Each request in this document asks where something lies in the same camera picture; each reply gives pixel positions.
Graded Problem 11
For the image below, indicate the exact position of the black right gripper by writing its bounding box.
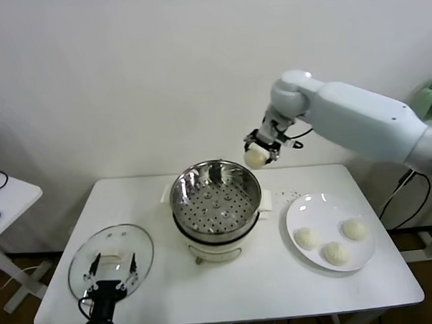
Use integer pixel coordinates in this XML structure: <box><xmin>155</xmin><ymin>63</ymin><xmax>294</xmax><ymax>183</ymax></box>
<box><xmin>242</xmin><ymin>128</ymin><xmax>288</xmax><ymax>166</ymax></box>

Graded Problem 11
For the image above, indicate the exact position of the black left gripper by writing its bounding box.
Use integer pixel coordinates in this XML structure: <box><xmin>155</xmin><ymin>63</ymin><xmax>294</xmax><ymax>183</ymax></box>
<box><xmin>81</xmin><ymin>252</ymin><xmax>142</xmax><ymax>324</ymax></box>

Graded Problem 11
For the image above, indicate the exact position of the white steamed baozi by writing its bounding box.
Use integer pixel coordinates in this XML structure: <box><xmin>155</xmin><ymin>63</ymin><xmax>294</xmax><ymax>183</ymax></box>
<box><xmin>342</xmin><ymin>218</ymin><xmax>370</xmax><ymax>242</ymax></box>
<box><xmin>320</xmin><ymin>241</ymin><xmax>351</xmax><ymax>267</ymax></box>
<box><xmin>293</xmin><ymin>227</ymin><xmax>321</xmax><ymax>252</ymax></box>
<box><xmin>244</xmin><ymin>145</ymin><xmax>271</xmax><ymax>170</ymax></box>

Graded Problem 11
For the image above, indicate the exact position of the stainless steel steamer basket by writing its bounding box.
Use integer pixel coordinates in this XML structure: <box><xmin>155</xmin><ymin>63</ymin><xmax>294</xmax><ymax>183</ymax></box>
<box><xmin>167</xmin><ymin>158</ymin><xmax>264</xmax><ymax>246</ymax></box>

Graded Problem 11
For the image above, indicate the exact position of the glass pot lid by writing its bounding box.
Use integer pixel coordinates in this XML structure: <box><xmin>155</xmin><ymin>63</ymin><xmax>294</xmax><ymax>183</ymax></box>
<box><xmin>65</xmin><ymin>222</ymin><xmax>158</xmax><ymax>308</ymax></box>

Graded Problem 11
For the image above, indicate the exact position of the white round plate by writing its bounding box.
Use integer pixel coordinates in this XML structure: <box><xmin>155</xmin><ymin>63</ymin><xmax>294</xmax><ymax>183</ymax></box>
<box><xmin>284</xmin><ymin>190</ymin><xmax>378</xmax><ymax>275</ymax></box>

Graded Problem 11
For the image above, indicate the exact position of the white electric cooking pot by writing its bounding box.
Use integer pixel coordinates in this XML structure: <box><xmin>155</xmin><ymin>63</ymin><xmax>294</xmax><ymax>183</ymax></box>
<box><xmin>160</xmin><ymin>179</ymin><xmax>276</xmax><ymax>267</ymax></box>

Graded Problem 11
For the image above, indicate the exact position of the white side table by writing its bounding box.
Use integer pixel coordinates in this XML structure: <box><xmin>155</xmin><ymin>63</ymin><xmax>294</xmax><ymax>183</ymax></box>
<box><xmin>0</xmin><ymin>166</ymin><xmax>49</xmax><ymax>315</ymax></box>

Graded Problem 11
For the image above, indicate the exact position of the green appliance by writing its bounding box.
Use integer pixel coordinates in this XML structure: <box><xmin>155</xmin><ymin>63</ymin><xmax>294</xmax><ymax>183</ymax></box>
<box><xmin>411</xmin><ymin>75</ymin><xmax>432</xmax><ymax>125</ymax></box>

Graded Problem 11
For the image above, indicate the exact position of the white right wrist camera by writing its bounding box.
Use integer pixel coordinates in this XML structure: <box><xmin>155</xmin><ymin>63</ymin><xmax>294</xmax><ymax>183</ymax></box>
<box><xmin>262</xmin><ymin>110</ymin><xmax>295</xmax><ymax>140</ymax></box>

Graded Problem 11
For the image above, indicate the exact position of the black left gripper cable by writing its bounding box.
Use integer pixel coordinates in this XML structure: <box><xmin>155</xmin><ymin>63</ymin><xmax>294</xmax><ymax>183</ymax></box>
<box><xmin>77</xmin><ymin>297</ymin><xmax>97</xmax><ymax>323</ymax></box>

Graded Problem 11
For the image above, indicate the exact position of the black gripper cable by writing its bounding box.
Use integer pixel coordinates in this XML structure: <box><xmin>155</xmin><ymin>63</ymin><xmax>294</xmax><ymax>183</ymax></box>
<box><xmin>284</xmin><ymin>127</ymin><xmax>315</xmax><ymax>140</ymax></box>
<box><xmin>77</xmin><ymin>297</ymin><xmax>97</xmax><ymax>323</ymax></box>

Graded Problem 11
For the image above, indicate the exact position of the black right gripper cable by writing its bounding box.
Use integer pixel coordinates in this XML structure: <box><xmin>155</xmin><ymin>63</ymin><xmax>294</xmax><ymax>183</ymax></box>
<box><xmin>284</xmin><ymin>127</ymin><xmax>315</xmax><ymax>140</ymax></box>

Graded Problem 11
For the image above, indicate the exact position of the white floor cable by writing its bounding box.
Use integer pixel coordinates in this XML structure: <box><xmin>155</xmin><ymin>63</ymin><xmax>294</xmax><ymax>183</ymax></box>
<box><xmin>0</xmin><ymin>265</ymin><xmax>45</xmax><ymax>290</ymax></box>

